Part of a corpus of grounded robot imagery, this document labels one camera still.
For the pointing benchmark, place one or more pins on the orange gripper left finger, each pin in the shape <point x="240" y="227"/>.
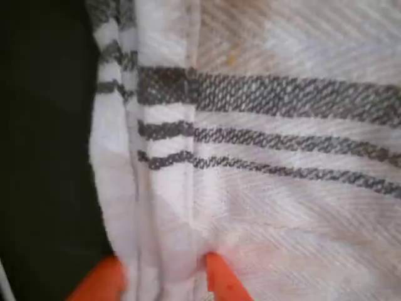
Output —
<point x="103" y="282"/>

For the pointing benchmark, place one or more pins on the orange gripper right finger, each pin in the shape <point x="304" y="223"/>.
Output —
<point x="222" y="282"/>

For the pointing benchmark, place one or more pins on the white striped towel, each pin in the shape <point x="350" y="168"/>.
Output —
<point x="266" y="203"/>

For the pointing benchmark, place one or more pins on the large black desk mat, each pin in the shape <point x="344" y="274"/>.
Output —
<point x="47" y="125"/>

